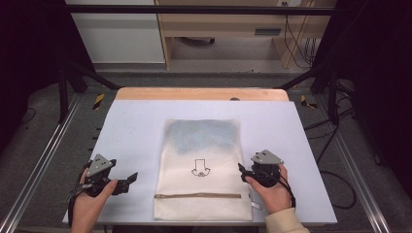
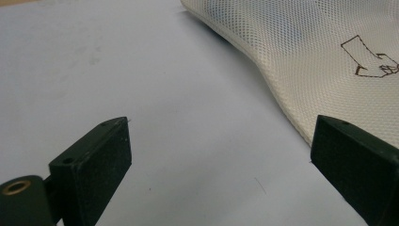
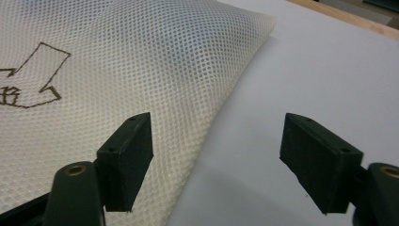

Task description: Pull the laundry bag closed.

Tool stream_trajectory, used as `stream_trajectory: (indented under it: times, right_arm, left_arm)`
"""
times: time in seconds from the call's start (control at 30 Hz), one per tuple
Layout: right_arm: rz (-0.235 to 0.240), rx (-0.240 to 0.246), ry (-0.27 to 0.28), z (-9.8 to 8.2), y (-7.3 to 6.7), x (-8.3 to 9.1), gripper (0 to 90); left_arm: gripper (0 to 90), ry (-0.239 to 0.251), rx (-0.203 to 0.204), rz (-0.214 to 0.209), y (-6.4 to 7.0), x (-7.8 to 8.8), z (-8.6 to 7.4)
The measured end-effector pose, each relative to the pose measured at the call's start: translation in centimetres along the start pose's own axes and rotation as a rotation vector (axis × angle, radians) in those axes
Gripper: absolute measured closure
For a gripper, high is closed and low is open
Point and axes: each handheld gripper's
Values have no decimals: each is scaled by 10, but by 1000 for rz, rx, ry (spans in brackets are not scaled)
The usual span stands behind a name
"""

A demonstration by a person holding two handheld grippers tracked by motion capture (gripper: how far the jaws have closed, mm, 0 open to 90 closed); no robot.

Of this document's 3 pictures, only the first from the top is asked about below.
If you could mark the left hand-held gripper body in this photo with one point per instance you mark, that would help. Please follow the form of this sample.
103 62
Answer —
97 168

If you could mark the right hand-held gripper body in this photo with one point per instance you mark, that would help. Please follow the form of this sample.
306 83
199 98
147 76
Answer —
265 171

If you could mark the white mesh laundry bag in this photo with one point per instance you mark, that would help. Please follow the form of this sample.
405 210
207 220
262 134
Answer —
202 194

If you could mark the person's right hand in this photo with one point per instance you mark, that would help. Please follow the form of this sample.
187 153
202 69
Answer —
273 195

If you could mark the person's left hand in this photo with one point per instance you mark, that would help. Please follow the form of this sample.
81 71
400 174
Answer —
87 204

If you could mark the white table mat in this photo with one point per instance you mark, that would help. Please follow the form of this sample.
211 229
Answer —
136 129

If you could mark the black metal stand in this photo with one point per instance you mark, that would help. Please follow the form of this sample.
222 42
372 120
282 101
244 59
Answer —
63 97
333 97

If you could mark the wooden table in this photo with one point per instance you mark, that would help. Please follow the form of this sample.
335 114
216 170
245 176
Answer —
194 93

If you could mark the black curtain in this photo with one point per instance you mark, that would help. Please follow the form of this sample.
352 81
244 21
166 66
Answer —
379 81
29 58

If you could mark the white cabinet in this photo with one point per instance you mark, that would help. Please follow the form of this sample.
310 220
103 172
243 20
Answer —
120 39

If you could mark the light wooden desk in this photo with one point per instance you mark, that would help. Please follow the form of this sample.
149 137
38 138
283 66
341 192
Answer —
226 22

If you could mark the aluminium rail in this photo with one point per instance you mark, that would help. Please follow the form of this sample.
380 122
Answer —
42 152
356 168

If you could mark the black horizontal frame bar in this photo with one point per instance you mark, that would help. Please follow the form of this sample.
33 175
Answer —
194 9

